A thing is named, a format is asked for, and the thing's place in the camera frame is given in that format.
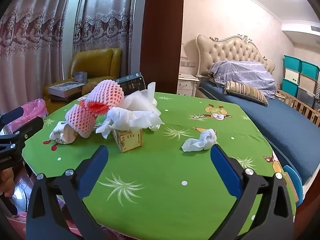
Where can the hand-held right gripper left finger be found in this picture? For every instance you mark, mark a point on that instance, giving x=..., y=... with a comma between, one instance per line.
x=96, y=170

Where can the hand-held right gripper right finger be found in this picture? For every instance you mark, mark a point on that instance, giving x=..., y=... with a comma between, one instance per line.
x=225, y=170

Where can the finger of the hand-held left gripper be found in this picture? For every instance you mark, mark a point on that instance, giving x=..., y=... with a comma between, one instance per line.
x=12, y=115
x=30, y=128

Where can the pink plastic trash bag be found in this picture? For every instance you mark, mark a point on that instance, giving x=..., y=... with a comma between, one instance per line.
x=32, y=112

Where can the white paper cup wrapper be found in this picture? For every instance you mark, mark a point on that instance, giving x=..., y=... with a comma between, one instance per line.
x=58, y=135

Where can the twisted white tissue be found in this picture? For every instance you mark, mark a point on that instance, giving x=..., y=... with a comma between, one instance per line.
x=200, y=142

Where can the small cardboard box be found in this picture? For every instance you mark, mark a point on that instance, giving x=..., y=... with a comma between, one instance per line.
x=130, y=140

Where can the pink foam fruit net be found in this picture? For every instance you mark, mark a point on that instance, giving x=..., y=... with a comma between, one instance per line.
x=80, y=120

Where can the white tissue paper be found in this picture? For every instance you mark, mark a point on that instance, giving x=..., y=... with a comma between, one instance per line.
x=130, y=120

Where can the orange foam fruit net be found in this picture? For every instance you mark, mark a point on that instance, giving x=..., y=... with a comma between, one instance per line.
x=97, y=107

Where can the white foam net sleeve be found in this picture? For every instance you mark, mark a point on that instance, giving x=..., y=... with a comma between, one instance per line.
x=107, y=92

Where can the black printed box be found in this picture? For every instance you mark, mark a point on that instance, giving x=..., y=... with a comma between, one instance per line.
x=131, y=85

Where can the person's left hand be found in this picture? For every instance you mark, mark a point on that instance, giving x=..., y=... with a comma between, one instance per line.
x=6, y=181

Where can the dark flat book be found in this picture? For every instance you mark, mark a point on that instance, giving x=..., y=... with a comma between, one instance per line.
x=60, y=98

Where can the flat white box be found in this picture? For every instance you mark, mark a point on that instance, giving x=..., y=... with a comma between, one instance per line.
x=65, y=88

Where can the green printed tablecloth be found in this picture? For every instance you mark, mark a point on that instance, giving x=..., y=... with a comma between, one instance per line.
x=162, y=192

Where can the small blue picture box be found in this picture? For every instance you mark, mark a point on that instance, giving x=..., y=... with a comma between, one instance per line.
x=80, y=77

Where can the beige lace curtain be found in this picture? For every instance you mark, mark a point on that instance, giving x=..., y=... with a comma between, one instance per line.
x=32, y=42
x=107, y=17

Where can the brown striped pillow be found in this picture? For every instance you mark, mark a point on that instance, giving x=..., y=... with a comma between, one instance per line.
x=247, y=92

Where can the white nightstand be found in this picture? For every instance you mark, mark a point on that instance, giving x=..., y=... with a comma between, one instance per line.
x=187, y=85

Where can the grey striped pillow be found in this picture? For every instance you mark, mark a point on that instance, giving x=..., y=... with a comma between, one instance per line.
x=242, y=75

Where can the yellow leather armchair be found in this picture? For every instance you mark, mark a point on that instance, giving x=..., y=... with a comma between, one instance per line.
x=100, y=60

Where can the stack of storage bins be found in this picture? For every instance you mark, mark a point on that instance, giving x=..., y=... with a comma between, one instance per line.
x=300, y=80

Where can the tufted beige headboard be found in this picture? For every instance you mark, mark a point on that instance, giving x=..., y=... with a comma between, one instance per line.
x=232, y=48

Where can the ceiling air vent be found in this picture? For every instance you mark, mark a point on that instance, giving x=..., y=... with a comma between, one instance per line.
x=315, y=28

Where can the wooden crib rail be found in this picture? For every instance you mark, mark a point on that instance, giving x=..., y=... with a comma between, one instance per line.
x=300, y=107

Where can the wall switch panel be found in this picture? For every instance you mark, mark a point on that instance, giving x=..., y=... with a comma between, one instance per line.
x=187, y=64

